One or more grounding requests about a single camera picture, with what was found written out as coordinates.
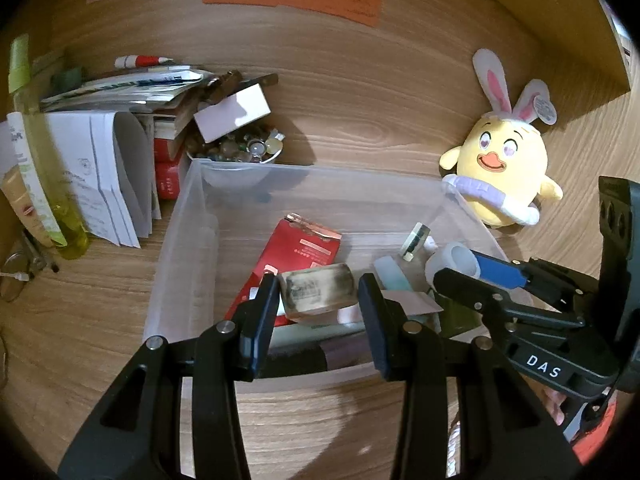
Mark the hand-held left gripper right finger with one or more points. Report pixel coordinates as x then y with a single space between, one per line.
372 330

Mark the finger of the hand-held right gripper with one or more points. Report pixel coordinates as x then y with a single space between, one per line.
465 290
497 271

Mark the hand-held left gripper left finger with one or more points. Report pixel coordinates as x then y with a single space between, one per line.
262 330

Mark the white plastic cup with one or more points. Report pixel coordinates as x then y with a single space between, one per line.
450 265

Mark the beige rectangular block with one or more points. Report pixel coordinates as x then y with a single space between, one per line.
317 290

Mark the clear plastic storage bin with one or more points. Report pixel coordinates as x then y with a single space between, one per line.
190 260

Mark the person's right hand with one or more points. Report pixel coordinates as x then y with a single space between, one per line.
552 405

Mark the white card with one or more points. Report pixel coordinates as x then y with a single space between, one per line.
412 302

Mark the grey-green flat packet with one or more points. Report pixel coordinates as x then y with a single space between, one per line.
320 332

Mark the small glass bottle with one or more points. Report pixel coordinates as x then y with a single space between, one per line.
415 242

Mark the red cardboard box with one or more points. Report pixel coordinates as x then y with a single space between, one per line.
295 250

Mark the yellow plush chick bunny ears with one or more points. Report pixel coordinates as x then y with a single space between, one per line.
505 160

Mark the white bowl of beads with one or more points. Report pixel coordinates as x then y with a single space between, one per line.
240 150

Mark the folded white papers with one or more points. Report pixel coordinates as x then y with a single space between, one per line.
107 175

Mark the small white box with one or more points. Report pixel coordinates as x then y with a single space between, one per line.
232 110

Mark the stack of brown books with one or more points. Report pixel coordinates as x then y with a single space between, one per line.
172 125

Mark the brown wooden clip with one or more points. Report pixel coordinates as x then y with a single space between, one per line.
222 87

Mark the yellow-green bottle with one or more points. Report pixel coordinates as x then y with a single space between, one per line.
47 180

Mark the stack of booklets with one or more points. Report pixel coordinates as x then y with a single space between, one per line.
130 87

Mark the red and white pen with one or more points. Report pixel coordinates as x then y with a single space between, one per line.
142 61

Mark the small dark green item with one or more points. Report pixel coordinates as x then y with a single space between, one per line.
66 81

